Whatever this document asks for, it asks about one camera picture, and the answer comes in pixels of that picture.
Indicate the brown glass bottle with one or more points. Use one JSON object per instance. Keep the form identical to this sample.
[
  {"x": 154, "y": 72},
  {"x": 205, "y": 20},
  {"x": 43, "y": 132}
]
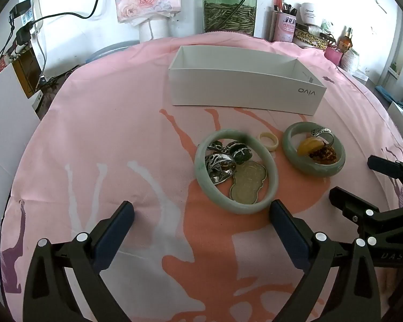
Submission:
[{"x": 345, "y": 42}]

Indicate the white power strip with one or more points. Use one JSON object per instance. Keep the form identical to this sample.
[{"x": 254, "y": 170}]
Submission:
[{"x": 37, "y": 102}]

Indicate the white cylinder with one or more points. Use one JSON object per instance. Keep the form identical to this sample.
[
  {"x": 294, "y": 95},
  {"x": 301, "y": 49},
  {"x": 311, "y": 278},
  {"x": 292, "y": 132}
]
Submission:
[{"x": 158, "y": 30}]

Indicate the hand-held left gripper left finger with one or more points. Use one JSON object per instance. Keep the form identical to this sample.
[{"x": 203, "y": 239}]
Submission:
[{"x": 116, "y": 231}]

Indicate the large pale green jade bangle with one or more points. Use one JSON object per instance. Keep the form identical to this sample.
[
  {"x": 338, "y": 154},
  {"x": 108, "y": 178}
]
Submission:
[{"x": 201, "y": 174}]

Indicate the white side box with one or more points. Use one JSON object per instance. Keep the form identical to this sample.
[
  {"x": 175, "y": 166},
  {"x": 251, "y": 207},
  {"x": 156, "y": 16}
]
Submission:
[{"x": 401, "y": 117}]

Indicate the pink printed tablecloth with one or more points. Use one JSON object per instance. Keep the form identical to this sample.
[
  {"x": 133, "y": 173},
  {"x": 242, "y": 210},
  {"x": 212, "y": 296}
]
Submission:
[{"x": 104, "y": 124}]

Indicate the small green jade bangle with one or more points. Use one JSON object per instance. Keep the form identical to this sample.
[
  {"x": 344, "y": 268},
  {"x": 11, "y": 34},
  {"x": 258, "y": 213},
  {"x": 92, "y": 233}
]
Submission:
[{"x": 288, "y": 151}]

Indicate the brown wooden box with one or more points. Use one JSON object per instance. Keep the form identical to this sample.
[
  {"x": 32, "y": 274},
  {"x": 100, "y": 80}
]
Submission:
[{"x": 27, "y": 70}]

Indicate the amber pendant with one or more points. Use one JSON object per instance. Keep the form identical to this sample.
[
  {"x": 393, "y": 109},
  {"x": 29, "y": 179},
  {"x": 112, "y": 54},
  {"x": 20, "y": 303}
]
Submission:
[{"x": 307, "y": 147}]

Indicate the gourd-shaped pale jade pendant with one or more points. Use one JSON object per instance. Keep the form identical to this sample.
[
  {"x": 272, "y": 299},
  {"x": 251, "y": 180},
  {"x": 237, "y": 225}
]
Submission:
[{"x": 245, "y": 181}]

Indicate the pink pen holder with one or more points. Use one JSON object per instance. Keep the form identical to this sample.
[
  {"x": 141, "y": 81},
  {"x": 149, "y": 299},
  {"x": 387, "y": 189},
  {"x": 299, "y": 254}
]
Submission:
[{"x": 283, "y": 26}]

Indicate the white cream jar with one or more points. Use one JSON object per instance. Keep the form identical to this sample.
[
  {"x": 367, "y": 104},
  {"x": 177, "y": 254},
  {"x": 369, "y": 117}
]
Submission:
[{"x": 310, "y": 13}]

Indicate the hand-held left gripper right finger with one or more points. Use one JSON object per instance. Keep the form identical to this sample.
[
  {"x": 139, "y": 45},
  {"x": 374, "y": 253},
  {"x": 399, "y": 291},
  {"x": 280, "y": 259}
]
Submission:
[{"x": 283, "y": 228}]

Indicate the ornate round tin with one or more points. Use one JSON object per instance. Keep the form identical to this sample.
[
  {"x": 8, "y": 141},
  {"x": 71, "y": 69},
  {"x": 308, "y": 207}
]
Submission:
[{"x": 309, "y": 37}]

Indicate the green glass jar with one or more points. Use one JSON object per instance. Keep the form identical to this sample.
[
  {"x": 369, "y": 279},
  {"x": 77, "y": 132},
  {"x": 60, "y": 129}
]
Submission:
[{"x": 228, "y": 13}]

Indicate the white thread roll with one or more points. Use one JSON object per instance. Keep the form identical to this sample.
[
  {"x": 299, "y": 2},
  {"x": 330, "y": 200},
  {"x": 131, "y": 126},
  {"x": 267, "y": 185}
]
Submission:
[{"x": 349, "y": 60}]

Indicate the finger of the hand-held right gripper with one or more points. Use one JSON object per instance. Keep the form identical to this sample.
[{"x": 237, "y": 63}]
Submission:
[
  {"x": 384, "y": 167},
  {"x": 347, "y": 203}
]

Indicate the red comb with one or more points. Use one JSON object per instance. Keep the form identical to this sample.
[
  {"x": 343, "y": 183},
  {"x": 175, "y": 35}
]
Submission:
[{"x": 277, "y": 2}]

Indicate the white board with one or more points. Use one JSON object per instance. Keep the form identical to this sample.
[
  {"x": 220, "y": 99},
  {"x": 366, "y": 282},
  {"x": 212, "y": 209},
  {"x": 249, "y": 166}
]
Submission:
[{"x": 6, "y": 124}]

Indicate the pink cup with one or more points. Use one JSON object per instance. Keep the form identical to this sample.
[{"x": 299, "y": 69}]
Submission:
[{"x": 332, "y": 55}]

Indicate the blue cloth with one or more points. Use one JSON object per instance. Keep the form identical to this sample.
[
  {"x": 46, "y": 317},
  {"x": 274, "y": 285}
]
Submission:
[{"x": 386, "y": 94}]

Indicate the white cardboard box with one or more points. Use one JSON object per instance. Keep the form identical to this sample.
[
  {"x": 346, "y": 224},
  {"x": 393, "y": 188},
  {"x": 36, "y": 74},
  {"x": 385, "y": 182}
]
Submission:
[{"x": 238, "y": 87}]

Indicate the black power plug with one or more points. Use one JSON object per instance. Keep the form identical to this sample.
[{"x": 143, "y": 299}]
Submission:
[
  {"x": 20, "y": 8},
  {"x": 23, "y": 35}
]

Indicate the blue plastic basin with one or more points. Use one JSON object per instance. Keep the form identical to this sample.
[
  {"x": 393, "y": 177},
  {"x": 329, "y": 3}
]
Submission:
[{"x": 110, "y": 48}]

